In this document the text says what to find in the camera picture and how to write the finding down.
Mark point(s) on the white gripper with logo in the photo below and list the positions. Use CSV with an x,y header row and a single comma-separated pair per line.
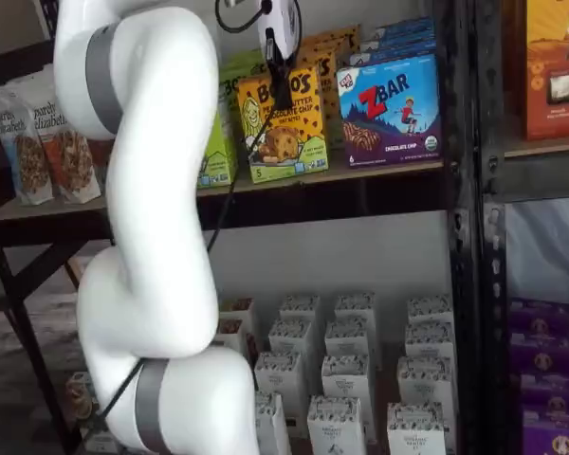
x,y
280,23

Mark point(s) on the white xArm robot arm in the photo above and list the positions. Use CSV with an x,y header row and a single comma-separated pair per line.
x,y
161,189

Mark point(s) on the orange Bobo's peanut butter box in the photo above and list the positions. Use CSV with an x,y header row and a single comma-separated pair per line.
x,y
294,137
327,43
329,95
343,30

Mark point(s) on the blue Zbar chocolate chip box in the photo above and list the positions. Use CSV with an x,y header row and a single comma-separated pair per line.
x,y
393,54
398,40
403,26
389,114

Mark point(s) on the black metal shelf unit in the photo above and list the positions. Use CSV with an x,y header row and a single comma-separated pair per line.
x,y
313,196

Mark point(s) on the white organic pantry box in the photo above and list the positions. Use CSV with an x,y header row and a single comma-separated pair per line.
x,y
291,339
348,339
346,379
272,426
355,308
429,341
280,379
415,431
301,308
336,426
424,384
429,310

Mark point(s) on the white box with brown top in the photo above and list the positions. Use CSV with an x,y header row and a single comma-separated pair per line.
x,y
237,313
230,334

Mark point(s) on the large orange snack box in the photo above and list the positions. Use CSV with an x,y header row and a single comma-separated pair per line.
x,y
555,61

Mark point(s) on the dark grey metal shelf unit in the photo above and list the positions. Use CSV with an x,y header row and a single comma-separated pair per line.
x,y
545,180

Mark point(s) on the purple snack box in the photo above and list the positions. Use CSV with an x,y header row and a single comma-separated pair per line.
x,y
555,436
555,393
540,317
543,355

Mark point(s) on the orange purely elizabeth granola bag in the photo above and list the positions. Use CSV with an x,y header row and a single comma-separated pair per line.
x,y
68,161

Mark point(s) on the blue purely elizabeth granola bag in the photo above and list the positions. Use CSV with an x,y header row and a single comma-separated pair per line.
x,y
26,161

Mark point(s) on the cookie print package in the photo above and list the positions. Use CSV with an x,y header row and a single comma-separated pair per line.
x,y
79,395

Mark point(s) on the small white carton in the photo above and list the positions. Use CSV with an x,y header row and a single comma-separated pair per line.
x,y
102,443

